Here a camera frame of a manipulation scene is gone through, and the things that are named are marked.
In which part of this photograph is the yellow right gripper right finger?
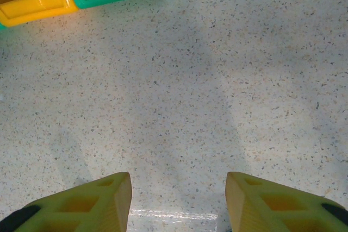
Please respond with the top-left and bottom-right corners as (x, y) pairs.
(226, 171), (348, 232)

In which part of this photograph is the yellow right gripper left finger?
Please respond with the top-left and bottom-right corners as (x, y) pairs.
(15, 171), (133, 232)

